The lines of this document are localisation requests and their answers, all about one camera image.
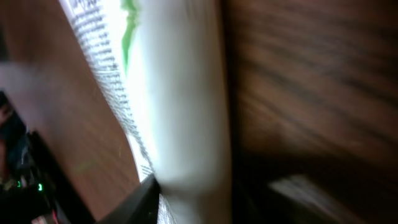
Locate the white tube with gold cap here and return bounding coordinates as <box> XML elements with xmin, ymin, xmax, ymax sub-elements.
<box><xmin>60</xmin><ymin>0</ymin><xmax>232</xmax><ymax>223</ymax></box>

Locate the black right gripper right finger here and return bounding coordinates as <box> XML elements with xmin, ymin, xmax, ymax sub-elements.
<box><xmin>233</xmin><ymin>175</ymin><xmax>365</xmax><ymax>224</ymax></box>

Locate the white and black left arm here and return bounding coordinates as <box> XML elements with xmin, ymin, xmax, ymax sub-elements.
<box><xmin>1</xmin><ymin>92</ymin><xmax>95</xmax><ymax>223</ymax></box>

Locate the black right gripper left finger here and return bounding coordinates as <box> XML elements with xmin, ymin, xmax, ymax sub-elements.
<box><xmin>96</xmin><ymin>174</ymin><xmax>160</xmax><ymax>224</ymax></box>

